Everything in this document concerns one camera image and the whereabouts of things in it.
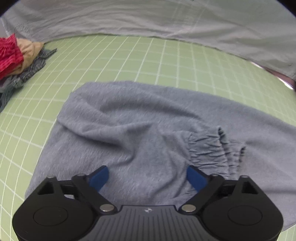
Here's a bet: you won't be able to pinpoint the grey sweatpants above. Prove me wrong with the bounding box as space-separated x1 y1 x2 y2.
26 81 295 229

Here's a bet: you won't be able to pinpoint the green grid cutting mat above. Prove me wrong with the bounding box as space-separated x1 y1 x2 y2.
1 35 295 240

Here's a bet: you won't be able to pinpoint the blue plaid shirt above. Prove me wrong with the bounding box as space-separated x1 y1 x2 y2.
1 48 57 111

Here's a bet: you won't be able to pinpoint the beige garment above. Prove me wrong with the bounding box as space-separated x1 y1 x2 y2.
9 39 44 76

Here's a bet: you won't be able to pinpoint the red checked shirt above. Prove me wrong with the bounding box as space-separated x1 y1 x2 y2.
0 34 23 79

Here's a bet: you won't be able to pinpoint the grey printed bed sheet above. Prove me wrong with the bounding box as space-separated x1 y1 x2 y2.
1 1 295 78

